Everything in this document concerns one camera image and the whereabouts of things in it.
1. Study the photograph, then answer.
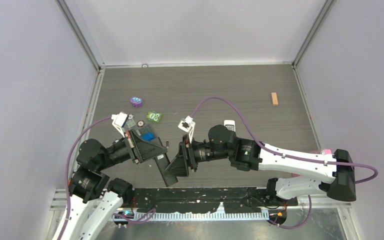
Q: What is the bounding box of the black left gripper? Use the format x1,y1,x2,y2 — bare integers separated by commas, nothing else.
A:
98,127,168,169

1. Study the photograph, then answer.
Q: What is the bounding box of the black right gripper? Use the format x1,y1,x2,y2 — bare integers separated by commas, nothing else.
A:
164,135,232,177

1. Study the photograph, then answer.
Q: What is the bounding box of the black remote control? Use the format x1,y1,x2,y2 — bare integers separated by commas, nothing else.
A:
154,153,178,187

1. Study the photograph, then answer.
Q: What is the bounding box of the white remote control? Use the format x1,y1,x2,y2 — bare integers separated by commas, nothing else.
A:
223,119,236,132

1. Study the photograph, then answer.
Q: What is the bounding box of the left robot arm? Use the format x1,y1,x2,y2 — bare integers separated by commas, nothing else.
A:
53,130,170,240

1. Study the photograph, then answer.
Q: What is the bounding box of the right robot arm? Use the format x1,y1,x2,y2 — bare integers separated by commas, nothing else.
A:
164,124,357,205

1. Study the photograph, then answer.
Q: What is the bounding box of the blue building brick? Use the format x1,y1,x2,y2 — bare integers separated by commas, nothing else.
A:
142,132,156,141

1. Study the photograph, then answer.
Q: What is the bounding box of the grey building baseplate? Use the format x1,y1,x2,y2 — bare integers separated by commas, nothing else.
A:
135,125,158,139

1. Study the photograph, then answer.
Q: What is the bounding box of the grey building brick piece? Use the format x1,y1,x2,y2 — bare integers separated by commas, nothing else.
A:
125,119,137,129

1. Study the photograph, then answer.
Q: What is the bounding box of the green monster toy block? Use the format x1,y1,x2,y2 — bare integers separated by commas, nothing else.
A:
146,111,163,123

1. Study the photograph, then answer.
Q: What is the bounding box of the purple monster toy block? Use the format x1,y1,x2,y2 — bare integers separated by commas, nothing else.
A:
130,96,144,108

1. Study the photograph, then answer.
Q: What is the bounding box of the orange wooden block far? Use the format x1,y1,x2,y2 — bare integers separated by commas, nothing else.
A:
270,92,279,106

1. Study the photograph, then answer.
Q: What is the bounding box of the pink toy toaster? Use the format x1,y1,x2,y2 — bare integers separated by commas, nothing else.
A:
291,149,332,178

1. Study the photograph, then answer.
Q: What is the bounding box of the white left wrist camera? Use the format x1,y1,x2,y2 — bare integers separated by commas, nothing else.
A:
111,111,129,138

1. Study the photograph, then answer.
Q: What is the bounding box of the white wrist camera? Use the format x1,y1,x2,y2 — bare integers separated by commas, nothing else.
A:
177,115,196,144
111,111,129,138

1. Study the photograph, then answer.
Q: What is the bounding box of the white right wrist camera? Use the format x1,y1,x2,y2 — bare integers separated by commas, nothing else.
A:
177,115,196,144

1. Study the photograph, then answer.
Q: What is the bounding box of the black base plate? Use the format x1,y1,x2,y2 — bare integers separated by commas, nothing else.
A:
122,186,298,214

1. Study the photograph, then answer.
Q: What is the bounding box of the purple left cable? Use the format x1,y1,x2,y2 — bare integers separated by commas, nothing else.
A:
56,116,113,240

